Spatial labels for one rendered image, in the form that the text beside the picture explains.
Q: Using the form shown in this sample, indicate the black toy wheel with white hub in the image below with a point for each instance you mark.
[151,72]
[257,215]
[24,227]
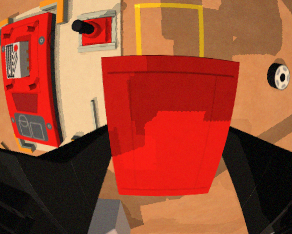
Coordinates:
[278,76]

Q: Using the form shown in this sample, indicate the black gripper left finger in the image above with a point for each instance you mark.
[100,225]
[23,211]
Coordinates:
[64,182]

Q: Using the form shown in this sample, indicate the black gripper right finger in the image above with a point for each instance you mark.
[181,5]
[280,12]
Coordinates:
[262,175]

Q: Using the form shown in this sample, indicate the red car hood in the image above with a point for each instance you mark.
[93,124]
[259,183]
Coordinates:
[168,119]

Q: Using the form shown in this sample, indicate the small orange flat bar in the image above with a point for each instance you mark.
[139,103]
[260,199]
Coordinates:
[2,145]

